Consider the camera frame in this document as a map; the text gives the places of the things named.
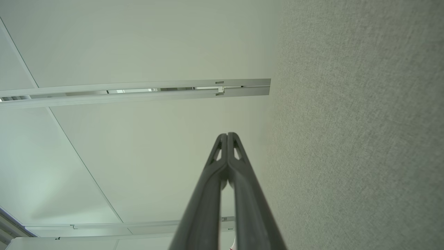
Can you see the short white ceiling rail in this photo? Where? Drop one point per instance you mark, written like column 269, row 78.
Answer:
column 138, row 227

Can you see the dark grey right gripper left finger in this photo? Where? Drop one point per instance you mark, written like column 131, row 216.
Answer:
column 204, row 215

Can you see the long white ceiling light rail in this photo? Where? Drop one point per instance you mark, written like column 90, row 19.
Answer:
column 138, row 93

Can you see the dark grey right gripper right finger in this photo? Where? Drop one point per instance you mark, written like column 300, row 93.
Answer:
column 253, row 215

